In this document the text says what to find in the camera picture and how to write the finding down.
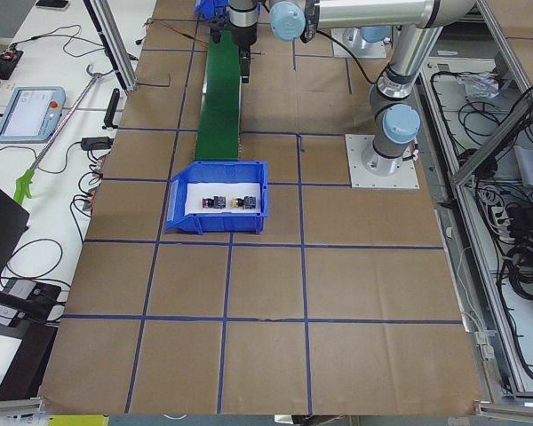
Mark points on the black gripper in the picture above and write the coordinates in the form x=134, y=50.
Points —
x=242, y=37

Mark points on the yellow push button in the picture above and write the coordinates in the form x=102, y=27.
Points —
x=246, y=202

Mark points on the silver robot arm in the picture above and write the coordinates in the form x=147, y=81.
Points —
x=421, y=22

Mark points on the blue bin right side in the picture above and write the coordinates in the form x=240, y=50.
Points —
x=208, y=8

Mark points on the blue bin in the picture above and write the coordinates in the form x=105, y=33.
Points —
x=207, y=179
x=208, y=8

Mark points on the green conveyor belt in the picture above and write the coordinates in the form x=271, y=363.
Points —
x=219, y=124

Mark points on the blue bin left side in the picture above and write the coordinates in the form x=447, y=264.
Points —
x=207, y=179

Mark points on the teach pendant left table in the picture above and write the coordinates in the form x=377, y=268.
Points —
x=32, y=114

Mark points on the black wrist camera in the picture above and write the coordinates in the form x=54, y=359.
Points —
x=216, y=26

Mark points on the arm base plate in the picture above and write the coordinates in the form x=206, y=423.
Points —
x=364, y=42
x=368, y=170

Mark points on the green handled reach grabber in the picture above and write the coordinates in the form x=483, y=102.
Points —
x=22, y=189

